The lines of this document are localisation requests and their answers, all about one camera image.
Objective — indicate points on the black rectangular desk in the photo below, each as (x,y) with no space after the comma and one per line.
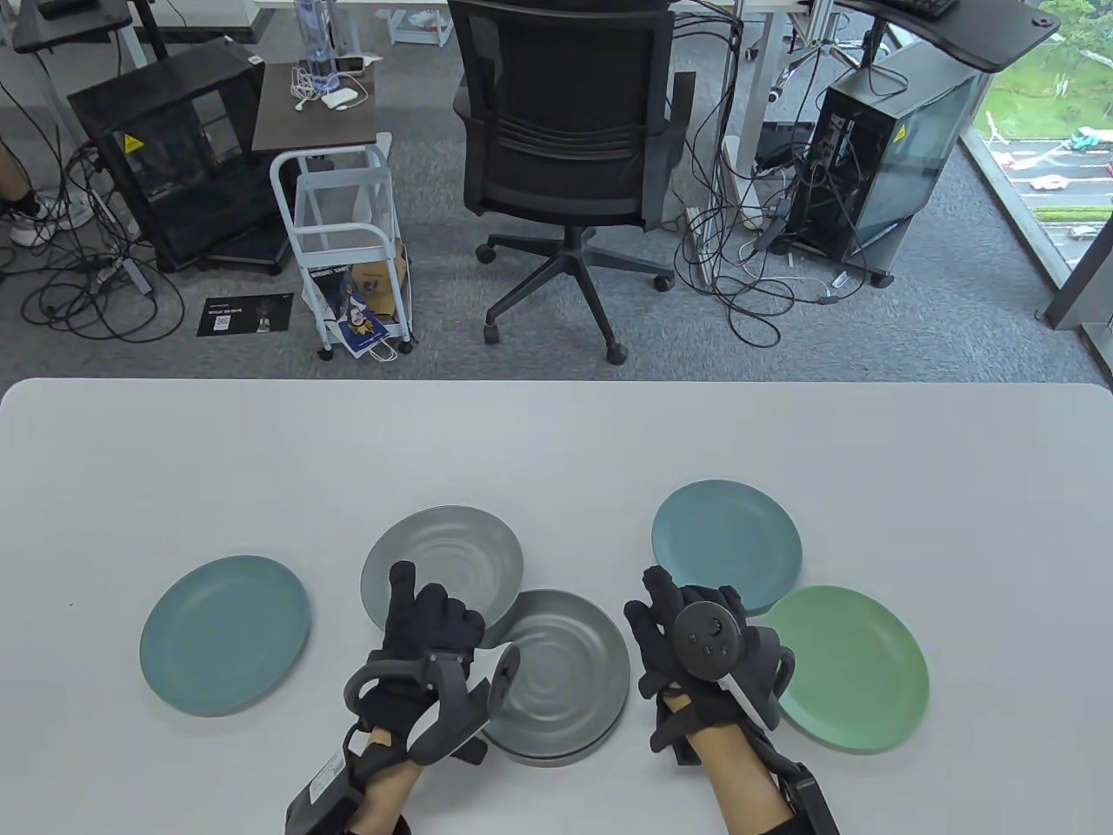
(74,30)

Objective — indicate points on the white desk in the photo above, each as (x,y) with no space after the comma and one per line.
(769,52)

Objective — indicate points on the clear water bottle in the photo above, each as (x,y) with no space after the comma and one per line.
(315,39)

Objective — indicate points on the grey window frame post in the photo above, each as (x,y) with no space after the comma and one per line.
(1083,278)

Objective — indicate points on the black leaflet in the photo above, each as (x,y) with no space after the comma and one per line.
(243,317)

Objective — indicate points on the green plate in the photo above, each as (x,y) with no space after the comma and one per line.
(861,670)

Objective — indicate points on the white cart with wooden top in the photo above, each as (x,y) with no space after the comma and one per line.
(291,130)

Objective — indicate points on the brown paper bag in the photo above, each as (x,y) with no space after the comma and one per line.
(383,287)

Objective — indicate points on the person's left forearm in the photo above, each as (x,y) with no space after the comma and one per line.
(387,791)

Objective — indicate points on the black glass computer case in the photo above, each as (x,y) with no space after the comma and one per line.
(174,183)

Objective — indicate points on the black curved desk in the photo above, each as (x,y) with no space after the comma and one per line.
(983,39)

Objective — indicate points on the grey power strip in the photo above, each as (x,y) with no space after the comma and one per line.
(126,274)

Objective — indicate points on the black mesh office chair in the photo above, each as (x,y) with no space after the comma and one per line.
(565,87)

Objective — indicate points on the blue printed paper bag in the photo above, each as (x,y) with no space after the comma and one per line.
(348,309)

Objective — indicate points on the smartphone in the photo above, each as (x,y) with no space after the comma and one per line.
(350,63)

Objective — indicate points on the black keyboard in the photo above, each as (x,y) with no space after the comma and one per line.
(922,7)

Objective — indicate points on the person's right forearm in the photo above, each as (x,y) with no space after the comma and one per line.
(743,783)

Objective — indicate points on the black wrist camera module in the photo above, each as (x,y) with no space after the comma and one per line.
(322,796)
(809,800)

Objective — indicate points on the grey plate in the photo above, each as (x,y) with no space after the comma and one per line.
(565,661)
(452,548)
(548,761)

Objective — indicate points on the white power adapter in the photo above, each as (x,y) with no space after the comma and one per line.
(341,98)

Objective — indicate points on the white plastic basket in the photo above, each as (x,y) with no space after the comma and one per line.
(417,30)

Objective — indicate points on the black computer tower on stand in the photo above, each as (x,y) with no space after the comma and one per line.
(904,148)

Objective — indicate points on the person's right hand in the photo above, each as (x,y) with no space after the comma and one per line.
(652,635)

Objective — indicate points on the person's left hand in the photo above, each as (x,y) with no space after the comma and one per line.
(426,626)

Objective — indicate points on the blue plate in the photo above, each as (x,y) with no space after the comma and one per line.
(222,635)
(722,531)

